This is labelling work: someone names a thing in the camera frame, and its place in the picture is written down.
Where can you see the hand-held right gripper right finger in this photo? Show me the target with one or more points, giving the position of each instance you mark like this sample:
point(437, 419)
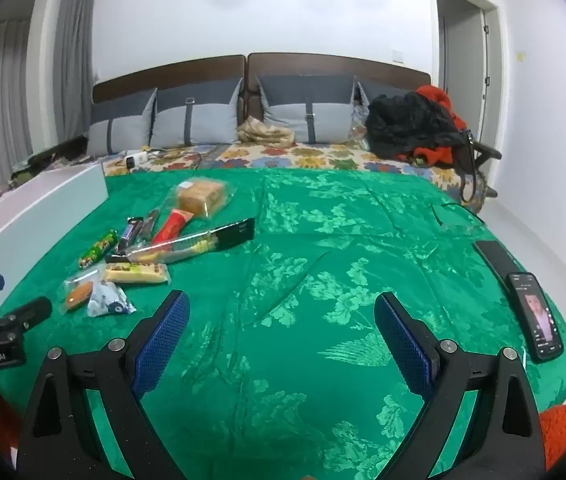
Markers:
point(405, 350)

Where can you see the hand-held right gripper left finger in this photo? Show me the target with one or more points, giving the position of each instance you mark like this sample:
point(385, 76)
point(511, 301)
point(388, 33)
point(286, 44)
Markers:
point(163, 345)

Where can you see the orange snack packet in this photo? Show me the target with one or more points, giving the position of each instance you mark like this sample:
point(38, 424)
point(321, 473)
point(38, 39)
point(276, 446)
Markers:
point(80, 294)

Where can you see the white snack packet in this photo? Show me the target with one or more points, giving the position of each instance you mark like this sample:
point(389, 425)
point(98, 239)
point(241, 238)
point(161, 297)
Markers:
point(110, 300)

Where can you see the yellow cake packet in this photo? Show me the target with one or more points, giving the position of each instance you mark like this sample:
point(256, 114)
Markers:
point(135, 273)

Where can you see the white cardboard box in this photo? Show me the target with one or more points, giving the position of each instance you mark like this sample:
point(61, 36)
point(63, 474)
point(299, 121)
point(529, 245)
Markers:
point(38, 210)

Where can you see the green snack packet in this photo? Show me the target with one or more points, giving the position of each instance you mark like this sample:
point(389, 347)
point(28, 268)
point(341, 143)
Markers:
point(97, 249)

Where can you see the long black clear packet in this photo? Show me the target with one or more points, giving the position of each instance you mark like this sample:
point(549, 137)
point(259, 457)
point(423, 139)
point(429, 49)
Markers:
point(198, 242)

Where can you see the brown chocolate bar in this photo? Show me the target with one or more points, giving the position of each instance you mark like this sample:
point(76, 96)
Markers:
point(130, 235)

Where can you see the red snack packet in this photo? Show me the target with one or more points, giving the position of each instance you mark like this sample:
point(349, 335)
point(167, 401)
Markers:
point(170, 227)

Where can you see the clear bread packet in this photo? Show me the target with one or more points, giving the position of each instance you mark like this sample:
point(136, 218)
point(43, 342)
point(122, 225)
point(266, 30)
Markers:
point(203, 197)

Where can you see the black phone with lit screen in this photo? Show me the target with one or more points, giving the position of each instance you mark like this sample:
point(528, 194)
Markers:
point(538, 320)

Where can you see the green floral blanket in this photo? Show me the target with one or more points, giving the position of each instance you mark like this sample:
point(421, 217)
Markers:
point(288, 260)

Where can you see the dark cloth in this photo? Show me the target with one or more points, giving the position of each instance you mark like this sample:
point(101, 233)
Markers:
point(58, 152)

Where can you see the orange knit clothing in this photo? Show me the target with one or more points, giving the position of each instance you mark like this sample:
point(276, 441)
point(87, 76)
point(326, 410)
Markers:
point(565, 432)

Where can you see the white charger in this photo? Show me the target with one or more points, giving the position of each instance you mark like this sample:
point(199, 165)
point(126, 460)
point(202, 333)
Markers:
point(135, 161)

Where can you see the grey two-tone pillow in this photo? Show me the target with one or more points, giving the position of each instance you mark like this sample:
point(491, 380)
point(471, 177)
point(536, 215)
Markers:
point(198, 115)
point(363, 110)
point(118, 127)
point(303, 110)

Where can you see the colourful floral bedsheet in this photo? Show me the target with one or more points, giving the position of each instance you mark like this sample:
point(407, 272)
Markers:
point(313, 157)

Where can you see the black and orange bag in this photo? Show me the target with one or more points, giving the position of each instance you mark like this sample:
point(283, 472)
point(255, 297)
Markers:
point(408, 125)

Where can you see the beige folded cloth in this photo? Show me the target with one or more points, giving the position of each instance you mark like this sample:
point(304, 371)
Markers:
point(265, 132)

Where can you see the grey curtain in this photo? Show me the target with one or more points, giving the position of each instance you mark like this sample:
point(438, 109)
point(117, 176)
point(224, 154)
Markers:
point(75, 50)

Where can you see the red cloth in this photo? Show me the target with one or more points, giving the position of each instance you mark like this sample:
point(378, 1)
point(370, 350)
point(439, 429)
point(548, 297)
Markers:
point(433, 95)

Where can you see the white door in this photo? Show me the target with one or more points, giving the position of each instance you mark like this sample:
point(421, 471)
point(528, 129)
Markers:
point(465, 60)

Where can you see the white wall switch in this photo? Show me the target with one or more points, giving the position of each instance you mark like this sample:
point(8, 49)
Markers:
point(399, 56)

